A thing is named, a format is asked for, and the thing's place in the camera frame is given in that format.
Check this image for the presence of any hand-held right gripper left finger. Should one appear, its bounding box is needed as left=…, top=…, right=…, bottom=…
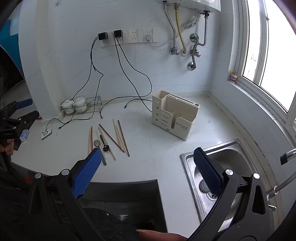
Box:
left=23, top=147, right=102, bottom=241

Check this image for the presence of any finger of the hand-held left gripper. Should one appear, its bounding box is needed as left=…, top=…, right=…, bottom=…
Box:
left=14, top=110, right=39, bottom=132
left=13, top=98, right=33, bottom=110

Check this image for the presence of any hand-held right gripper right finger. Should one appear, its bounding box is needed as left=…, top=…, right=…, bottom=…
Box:
left=188, top=147, right=275, bottom=241

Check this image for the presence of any metal spoon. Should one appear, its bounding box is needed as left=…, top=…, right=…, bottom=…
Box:
left=93, top=139, right=107, bottom=166

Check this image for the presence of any black spoon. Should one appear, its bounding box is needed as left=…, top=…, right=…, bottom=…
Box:
left=99, top=134, right=110, bottom=152

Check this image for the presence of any beige plastic utensil holder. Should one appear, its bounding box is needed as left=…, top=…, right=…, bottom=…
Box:
left=151, top=90, right=200, bottom=141

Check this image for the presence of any person's left hand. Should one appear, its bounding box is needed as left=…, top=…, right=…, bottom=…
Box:
left=0, top=138, right=15, bottom=156

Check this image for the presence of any person's right hand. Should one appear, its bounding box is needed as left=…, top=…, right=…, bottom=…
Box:
left=136, top=229, right=188, bottom=241

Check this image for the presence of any stainless steel sink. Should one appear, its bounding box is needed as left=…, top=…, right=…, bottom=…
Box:
left=180, top=138, right=278, bottom=232

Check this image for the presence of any white ceramic jar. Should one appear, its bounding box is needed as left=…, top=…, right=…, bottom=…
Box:
left=73, top=97, right=88, bottom=113
left=61, top=99, right=75, bottom=114

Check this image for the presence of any blue panel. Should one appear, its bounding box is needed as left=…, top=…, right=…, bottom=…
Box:
left=0, top=20, right=23, bottom=81

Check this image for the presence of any chrome faucet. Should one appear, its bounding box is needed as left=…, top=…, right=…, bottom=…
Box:
left=266, top=148, right=296, bottom=211

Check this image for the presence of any white framed window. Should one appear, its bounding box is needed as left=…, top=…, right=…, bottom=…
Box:
left=229, top=0, right=296, bottom=139

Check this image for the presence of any thin charger cable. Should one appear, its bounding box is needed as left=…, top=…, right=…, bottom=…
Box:
left=46, top=118, right=70, bottom=131

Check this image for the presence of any metal wire rack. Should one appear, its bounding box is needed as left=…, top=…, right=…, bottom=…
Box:
left=60, top=95, right=102, bottom=115

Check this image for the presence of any black cable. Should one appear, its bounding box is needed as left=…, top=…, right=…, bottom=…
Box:
left=68, top=38, right=102, bottom=122
left=100, top=38, right=153, bottom=120
left=114, top=38, right=153, bottom=114
left=58, top=67, right=104, bottom=129

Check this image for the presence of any white wall outlet row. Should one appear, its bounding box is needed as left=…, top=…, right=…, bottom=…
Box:
left=100, top=28, right=159, bottom=48

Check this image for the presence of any bent corrugated steel hose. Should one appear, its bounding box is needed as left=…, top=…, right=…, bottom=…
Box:
left=195, top=10, right=210, bottom=48

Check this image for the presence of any white power cord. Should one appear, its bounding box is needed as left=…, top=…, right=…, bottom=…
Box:
left=146, top=10, right=200, bottom=48

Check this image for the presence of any long corrugated steel hose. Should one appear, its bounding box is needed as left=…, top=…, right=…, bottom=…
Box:
left=163, top=2, right=178, bottom=49

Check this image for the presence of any yellow gas hose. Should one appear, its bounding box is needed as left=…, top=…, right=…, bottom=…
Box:
left=174, top=3, right=187, bottom=57

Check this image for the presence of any white wall water heater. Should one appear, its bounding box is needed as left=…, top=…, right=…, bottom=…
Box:
left=159, top=0, right=221, bottom=12

